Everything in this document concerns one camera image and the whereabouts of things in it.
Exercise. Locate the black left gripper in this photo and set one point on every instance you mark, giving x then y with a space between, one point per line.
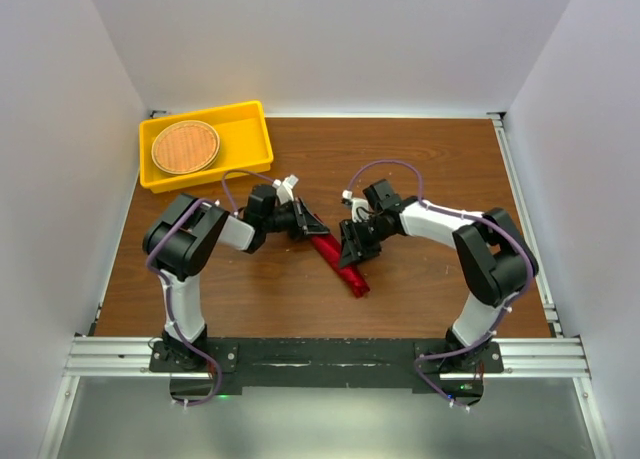
303 221

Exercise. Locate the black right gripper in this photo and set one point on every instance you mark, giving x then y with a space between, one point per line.
352 253

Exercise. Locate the red cloth napkin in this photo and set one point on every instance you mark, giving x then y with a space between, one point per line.
330 250

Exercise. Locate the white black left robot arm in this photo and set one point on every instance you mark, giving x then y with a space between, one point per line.
179 244

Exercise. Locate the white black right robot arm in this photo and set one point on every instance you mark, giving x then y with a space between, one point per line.
497 264

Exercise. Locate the yellow plastic tray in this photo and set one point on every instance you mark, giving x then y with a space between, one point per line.
244 145

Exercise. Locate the round woven coaster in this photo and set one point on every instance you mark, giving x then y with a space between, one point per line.
185 147

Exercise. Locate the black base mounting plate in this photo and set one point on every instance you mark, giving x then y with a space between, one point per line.
414 364

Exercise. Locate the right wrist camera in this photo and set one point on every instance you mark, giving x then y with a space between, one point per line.
360 210

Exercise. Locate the aluminium frame rail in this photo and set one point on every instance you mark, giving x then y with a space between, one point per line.
111 405

